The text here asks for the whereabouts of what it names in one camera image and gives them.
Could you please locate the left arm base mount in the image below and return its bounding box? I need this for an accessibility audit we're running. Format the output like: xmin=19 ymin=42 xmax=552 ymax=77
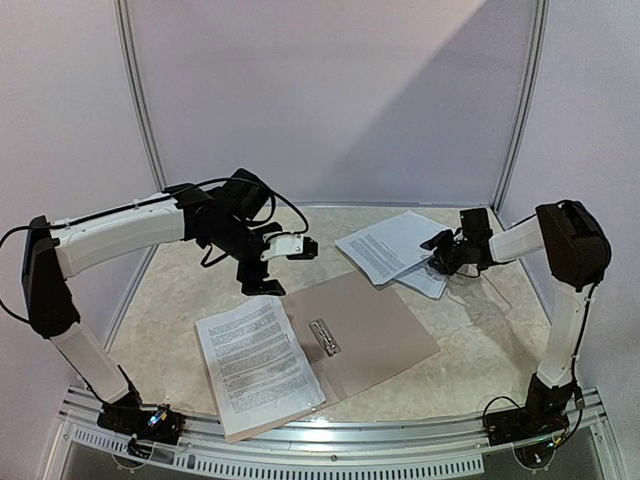
xmin=97 ymin=401 xmax=186 ymax=460

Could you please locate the aluminium frame post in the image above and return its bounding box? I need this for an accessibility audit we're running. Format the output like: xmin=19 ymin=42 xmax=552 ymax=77
xmin=491 ymin=0 xmax=550 ymax=216
xmin=113 ymin=0 xmax=176 ymax=216

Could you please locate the metal folder clip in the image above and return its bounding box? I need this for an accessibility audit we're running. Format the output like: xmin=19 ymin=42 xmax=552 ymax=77
xmin=309 ymin=318 xmax=341 ymax=357

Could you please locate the white text page sheet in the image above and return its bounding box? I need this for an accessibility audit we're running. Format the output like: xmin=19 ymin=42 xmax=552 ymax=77
xmin=194 ymin=296 xmax=326 ymax=443

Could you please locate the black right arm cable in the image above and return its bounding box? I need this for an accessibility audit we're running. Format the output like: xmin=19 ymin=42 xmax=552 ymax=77
xmin=479 ymin=199 xmax=601 ymax=416

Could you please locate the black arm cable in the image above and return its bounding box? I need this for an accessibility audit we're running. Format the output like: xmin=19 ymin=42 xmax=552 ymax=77
xmin=0 ymin=177 xmax=310 ymax=321
xmin=479 ymin=199 xmax=601 ymax=416

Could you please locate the brown plastic folder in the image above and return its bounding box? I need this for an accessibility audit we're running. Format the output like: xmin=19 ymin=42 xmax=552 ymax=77
xmin=222 ymin=269 xmax=442 ymax=445

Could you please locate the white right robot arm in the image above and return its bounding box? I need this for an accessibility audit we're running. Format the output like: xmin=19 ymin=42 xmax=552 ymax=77
xmin=420 ymin=200 xmax=612 ymax=436

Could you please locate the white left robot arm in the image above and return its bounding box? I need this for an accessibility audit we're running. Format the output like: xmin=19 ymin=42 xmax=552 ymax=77
xmin=22 ymin=169 xmax=284 ymax=434

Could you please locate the white paper stack remainder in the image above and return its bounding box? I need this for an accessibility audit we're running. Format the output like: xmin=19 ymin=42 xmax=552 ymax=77
xmin=395 ymin=259 xmax=448 ymax=300

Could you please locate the left aluminium frame post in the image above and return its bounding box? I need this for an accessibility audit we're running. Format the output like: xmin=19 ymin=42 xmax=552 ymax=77
xmin=113 ymin=0 xmax=176 ymax=216

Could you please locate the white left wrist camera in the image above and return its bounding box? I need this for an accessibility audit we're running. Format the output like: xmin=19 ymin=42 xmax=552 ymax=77
xmin=260 ymin=232 xmax=318 ymax=262

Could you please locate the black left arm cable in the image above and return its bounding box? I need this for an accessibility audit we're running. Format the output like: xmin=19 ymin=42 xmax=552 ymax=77
xmin=0 ymin=177 xmax=310 ymax=321

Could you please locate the right aluminium frame post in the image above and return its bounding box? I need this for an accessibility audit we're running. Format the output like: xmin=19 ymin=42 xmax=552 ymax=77
xmin=491 ymin=0 xmax=550 ymax=216

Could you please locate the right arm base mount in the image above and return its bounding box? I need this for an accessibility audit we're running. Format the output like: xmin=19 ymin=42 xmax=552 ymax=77
xmin=481 ymin=396 xmax=585 ymax=450

